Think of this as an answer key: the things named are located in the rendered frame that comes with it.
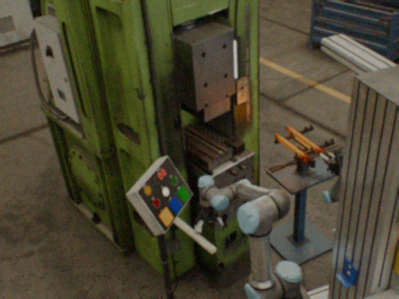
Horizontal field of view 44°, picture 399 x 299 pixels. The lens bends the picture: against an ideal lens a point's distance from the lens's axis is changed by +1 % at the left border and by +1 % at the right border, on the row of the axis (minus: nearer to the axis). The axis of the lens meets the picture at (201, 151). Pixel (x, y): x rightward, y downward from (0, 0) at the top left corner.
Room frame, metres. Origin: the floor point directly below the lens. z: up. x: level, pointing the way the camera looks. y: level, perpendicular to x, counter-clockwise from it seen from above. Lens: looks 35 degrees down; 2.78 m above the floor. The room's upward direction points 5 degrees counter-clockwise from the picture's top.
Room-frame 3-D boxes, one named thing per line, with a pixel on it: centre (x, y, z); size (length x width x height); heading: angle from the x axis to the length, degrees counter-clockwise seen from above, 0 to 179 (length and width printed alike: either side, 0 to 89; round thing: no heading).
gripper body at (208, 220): (1.90, -0.01, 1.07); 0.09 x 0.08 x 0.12; 18
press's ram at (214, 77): (2.72, -0.02, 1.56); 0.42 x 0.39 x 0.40; 37
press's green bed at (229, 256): (2.73, -0.02, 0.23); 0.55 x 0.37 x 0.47; 37
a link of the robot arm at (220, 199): (1.83, -0.07, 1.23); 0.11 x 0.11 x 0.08; 26
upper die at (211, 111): (2.69, 0.01, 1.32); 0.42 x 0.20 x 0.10; 37
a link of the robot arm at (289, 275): (1.52, -0.34, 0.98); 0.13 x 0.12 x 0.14; 116
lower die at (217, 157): (2.69, 0.01, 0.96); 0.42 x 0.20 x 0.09; 37
